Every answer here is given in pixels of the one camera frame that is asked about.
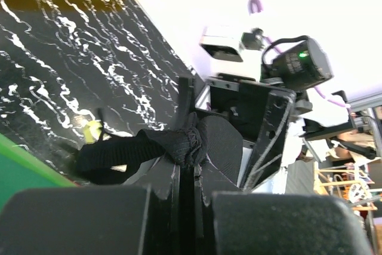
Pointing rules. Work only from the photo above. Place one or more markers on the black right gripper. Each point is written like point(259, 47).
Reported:
point(260, 112)

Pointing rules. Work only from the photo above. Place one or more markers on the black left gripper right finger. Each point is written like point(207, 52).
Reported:
point(229, 221)

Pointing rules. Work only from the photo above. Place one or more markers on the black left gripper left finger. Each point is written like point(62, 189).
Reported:
point(120, 219)

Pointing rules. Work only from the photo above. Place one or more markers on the black bra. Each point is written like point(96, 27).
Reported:
point(112, 161)

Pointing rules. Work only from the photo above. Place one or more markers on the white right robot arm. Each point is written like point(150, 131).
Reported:
point(302, 68)

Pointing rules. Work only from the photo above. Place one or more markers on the pale green ceramic mug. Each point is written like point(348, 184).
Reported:
point(92, 131)

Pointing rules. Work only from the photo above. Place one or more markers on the green binder folder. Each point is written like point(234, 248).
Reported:
point(20, 170)

